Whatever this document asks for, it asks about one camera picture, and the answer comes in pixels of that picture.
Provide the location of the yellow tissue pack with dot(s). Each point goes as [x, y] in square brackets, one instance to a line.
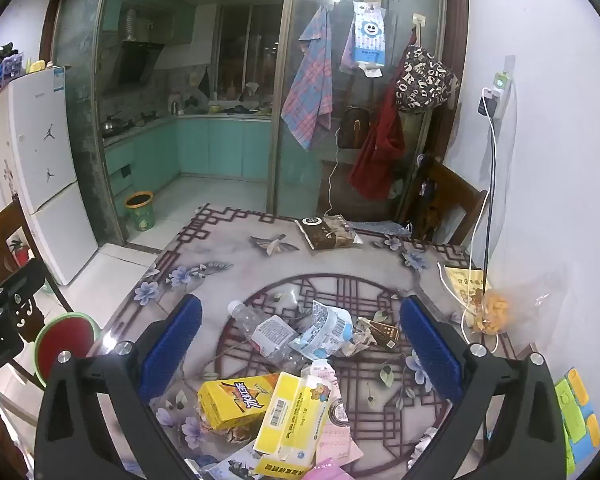
[295, 415]

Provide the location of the black range hood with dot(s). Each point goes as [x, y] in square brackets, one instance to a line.
[135, 55]

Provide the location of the teal kitchen cabinets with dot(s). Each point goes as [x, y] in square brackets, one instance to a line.
[220, 145]

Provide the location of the wall socket with chargers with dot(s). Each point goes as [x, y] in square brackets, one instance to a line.
[495, 92]

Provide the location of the purple basket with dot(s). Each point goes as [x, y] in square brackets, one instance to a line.
[14, 66]

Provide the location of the green bin with orange rim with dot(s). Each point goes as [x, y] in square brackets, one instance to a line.
[140, 212]

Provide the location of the crumpled brown white wrapper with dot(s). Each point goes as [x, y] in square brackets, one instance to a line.
[362, 344]

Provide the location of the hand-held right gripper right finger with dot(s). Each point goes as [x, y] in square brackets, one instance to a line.
[430, 355]

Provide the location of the clear plastic bottle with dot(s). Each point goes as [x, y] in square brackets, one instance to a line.
[260, 330]

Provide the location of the brown handbag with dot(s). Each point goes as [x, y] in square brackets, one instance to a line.
[352, 127]

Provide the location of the red fire extinguisher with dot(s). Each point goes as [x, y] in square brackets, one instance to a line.
[20, 255]

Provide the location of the pink plastic packet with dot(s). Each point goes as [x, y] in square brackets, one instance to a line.
[327, 472]

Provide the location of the plain wooden chair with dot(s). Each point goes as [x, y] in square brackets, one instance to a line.
[455, 190]

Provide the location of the yellow booklet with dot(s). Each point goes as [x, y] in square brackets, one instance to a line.
[462, 282]

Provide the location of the brown cigarette pack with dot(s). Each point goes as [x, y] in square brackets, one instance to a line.
[382, 334]

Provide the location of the printed leaflet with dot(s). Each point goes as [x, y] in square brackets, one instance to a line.
[235, 465]

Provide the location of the yellow drink carton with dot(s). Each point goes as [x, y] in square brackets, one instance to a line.
[235, 400]

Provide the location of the clear bag of orange snacks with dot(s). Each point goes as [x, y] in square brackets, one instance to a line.
[495, 312]

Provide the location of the dark snack packet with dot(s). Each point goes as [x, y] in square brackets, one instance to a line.
[327, 232]

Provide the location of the red hanging bag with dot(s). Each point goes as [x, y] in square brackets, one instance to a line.
[380, 155]

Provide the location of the floral patterned tablecloth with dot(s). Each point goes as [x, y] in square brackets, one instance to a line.
[220, 245]

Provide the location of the brown letter print bag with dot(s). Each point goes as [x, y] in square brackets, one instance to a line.
[422, 80]

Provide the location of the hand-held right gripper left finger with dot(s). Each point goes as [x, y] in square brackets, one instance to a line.
[172, 345]

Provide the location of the carved wooden chair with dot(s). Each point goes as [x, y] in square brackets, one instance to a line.
[27, 232]

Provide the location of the yellow label packet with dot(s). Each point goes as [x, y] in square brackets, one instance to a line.
[285, 469]

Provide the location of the white blue plastic wrapper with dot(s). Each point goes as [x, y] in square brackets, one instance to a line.
[325, 325]

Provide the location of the hanging blue white tissue pack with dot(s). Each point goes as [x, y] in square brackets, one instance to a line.
[367, 35]

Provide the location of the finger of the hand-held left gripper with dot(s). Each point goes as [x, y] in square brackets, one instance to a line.
[27, 280]

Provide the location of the wok on stove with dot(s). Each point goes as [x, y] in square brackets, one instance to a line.
[116, 124]

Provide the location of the white refrigerator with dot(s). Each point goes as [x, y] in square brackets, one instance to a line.
[40, 160]

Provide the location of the plaid towel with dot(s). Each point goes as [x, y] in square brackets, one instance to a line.
[310, 90]

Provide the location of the red basin with green rim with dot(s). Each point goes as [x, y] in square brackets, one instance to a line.
[65, 340]

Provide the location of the green yellow blue plastic board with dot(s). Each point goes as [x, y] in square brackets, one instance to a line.
[572, 410]

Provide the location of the dark bundle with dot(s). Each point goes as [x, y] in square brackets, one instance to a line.
[1, 54]

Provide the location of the pink white paper packet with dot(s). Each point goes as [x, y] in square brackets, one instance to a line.
[337, 435]

